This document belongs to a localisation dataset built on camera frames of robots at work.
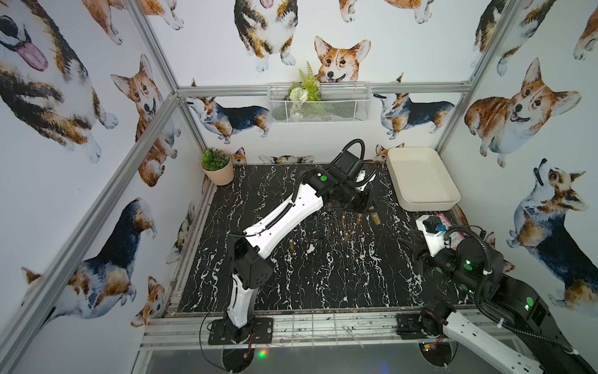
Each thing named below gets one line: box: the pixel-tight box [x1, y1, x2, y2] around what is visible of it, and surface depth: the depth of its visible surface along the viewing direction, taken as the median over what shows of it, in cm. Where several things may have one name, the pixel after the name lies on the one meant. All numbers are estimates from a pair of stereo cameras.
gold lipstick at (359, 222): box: [355, 213, 363, 231], surface depth 100 cm
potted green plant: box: [200, 148, 235, 186], surface depth 106 cm
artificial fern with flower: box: [284, 60, 323, 120], surface depth 85 cm
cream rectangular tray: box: [386, 146, 461, 212], surface depth 113 cm
